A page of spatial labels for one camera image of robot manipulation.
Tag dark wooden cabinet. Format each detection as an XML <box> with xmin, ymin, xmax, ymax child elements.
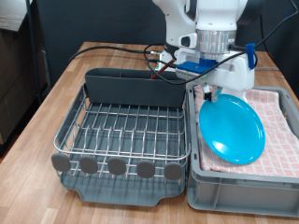
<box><xmin>0</xmin><ymin>0</ymin><xmax>51</xmax><ymax>147</ymax></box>

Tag reddish brown wooden spoon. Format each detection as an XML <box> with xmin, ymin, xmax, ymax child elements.
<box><xmin>149</xmin><ymin>59</ymin><xmax>178</xmax><ymax>80</ymax></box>

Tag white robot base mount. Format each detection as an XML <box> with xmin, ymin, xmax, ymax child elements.
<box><xmin>154</xmin><ymin>50</ymin><xmax>180</xmax><ymax>73</ymax></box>

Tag dark grey utensil holder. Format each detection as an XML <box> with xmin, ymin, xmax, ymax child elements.
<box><xmin>84</xmin><ymin>67</ymin><xmax>188</xmax><ymax>108</ymax></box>

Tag grey table cable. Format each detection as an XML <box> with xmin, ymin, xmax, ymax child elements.
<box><xmin>254</xmin><ymin>64</ymin><xmax>283</xmax><ymax>73</ymax></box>

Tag blue cable clip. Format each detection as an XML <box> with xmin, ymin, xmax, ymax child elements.
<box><xmin>245</xmin><ymin>42</ymin><xmax>257</xmax><ymax>70</ymax></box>

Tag thick black table cable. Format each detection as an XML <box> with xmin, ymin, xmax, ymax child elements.
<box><xmin>67</xmin><ymin>43</ymin><xmax>166</xmax><ymax>65</ymax></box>

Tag blue plastic plate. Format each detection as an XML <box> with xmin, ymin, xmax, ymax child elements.
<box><xmin>198</xmin><ymin>93</ymin><xmax>266</xmax><ymax>165</ymax></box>

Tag grey plastic crate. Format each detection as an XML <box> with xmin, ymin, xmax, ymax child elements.
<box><xmin>185</xmin><ymin>81</ymin><xmax>299</xmax><ymax>218</ymax></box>

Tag grey dish drying rack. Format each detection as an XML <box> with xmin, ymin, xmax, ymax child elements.
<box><xmin>59</xmin><ymin>92</ymin><xmax>188</xmax><ymax>207</ymax></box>

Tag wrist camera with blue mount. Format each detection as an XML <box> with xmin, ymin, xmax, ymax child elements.
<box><xmin>175</xmin><ymin>58</ymin><xmax>219</xmax><ymax>79</ymax></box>

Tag black camera cable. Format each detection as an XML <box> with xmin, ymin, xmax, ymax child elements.
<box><xmin>146</xmin><ymin>0</ymin><xmax>299</xmax><ymax>87</ymax></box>

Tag pink checked towel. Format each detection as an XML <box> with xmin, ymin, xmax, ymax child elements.
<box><xmin>192</xmin><ymin>83</ymin><xmax>299</xmax><ymax>179</ymax></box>

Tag metal wire dish rack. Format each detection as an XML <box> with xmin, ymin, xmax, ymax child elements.
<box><xmin>50</xmin><ymin>82</ymin><xmax>192</xmax><ymax>181</ymax></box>

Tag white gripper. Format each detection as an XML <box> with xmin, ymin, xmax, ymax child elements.
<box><xmin>173</xmin><ymin>46</ymin><xmax>256</xmax><ymax>104</ymax></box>

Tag black metal pole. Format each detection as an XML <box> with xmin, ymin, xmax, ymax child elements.
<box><xmin>25</xmin><ymin>0</ymin><xmax>44</xmax><ymax>105</ymax></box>

